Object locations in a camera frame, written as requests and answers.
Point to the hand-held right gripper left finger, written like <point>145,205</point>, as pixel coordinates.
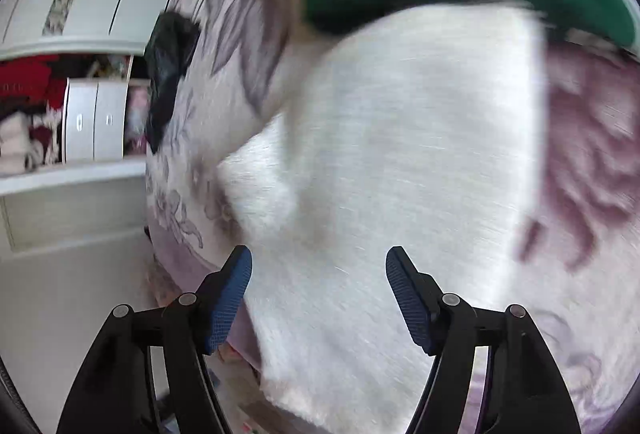
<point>230,299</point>

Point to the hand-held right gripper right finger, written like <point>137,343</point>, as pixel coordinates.
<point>410,300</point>

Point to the white tweed jacket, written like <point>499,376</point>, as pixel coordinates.
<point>400,164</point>

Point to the white fluffy clothes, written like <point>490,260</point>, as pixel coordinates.
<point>22,139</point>

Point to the hanging red clothes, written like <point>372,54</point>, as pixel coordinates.
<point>30,81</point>

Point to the white wardrobe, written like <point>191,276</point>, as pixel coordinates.
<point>50,209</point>

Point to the white wardrobe drawer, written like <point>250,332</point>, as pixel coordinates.
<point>111,119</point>
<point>79,119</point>

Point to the black garment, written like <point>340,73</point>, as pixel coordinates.
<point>167,69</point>

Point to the purple floral blanket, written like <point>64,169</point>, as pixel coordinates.
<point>590,139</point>

